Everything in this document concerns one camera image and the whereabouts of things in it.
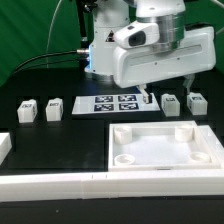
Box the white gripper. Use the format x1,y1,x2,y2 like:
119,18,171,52
112,21,216,103

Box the white square table top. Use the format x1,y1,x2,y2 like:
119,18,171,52
108,121,221,172

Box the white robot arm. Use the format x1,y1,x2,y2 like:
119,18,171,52
85,0,216,90

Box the white marker board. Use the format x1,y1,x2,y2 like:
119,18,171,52
72,94,160,115

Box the green backdrop curtain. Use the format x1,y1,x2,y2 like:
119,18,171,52
0,0,224,86

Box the white left fence piece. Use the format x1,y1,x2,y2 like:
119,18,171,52
0,132,12,165

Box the white right fence rail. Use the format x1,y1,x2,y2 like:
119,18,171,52
199,125,224,170

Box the white fence rail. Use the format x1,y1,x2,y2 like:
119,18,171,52
199,125,224,170
0,169,224,202

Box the black cable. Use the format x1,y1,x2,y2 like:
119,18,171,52
11,49,91,77

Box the black camera pole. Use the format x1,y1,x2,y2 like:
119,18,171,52
74,0,98,69

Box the thin grey cable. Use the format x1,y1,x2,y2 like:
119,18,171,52
45,0,64,69

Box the white front fence rail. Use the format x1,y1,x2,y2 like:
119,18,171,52
0,169,224,202

